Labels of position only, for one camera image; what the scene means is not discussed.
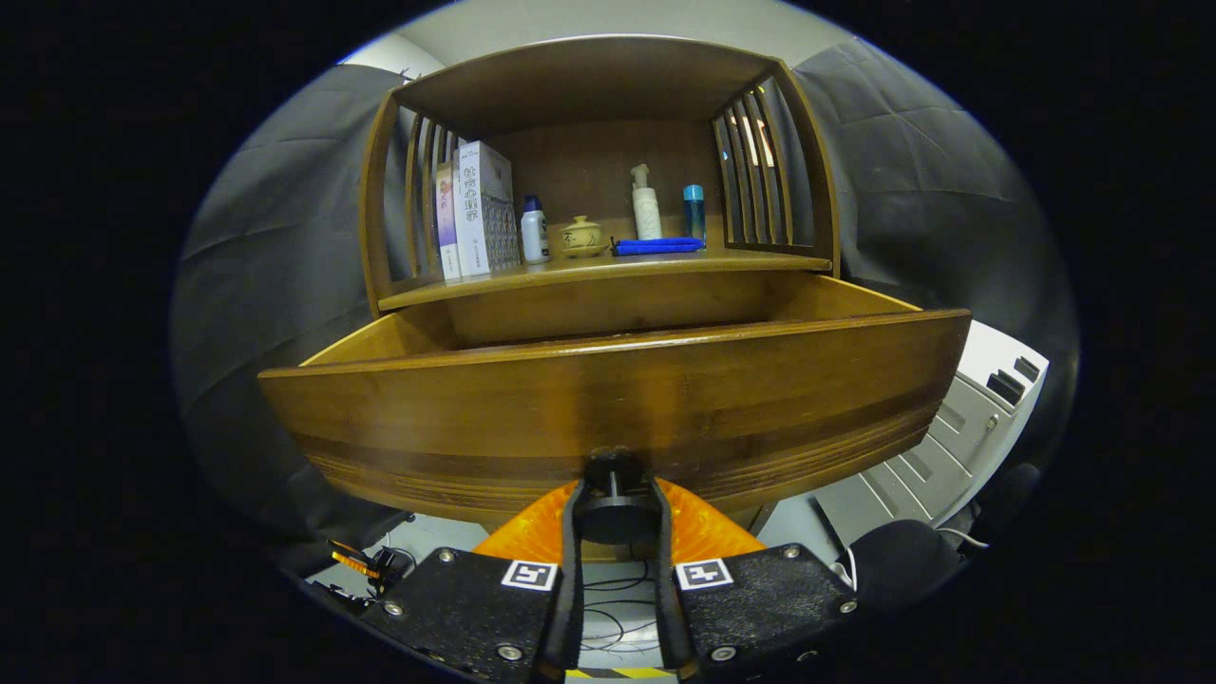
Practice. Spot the yellow lidded tea cup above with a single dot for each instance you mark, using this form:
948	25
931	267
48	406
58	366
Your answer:
582	239

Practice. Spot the dark rounded object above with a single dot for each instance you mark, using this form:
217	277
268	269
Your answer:
902	565

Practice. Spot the white drawer unit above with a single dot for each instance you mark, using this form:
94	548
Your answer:
940	456

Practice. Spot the black drawer knob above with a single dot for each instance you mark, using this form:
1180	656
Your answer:
616	470

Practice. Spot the thick white book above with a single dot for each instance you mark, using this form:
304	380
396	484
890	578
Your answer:
484	214

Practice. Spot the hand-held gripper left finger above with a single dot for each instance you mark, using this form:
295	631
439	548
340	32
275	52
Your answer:
570	589

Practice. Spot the brown wooden cabinet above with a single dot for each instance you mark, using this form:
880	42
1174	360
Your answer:
608	161

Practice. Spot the thin purple book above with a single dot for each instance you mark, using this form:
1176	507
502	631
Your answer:
446	223

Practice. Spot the white pump bottle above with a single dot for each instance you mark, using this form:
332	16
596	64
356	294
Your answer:
647	214

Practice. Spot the blue folded cloth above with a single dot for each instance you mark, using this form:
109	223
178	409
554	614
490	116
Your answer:
660	246

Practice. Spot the brown wooden drawer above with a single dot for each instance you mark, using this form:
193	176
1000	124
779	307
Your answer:
665	399

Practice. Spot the brown wooden countertop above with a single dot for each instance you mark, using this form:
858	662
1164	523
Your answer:
589	271

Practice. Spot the orange and black device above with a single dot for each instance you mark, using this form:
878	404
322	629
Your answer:
356	562

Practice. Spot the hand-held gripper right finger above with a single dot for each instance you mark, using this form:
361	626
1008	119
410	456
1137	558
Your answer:
668	589

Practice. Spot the clear blue bottle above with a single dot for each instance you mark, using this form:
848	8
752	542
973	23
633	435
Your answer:
694	214

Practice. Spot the white bottle with blue cap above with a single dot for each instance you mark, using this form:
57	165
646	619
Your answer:
535	237

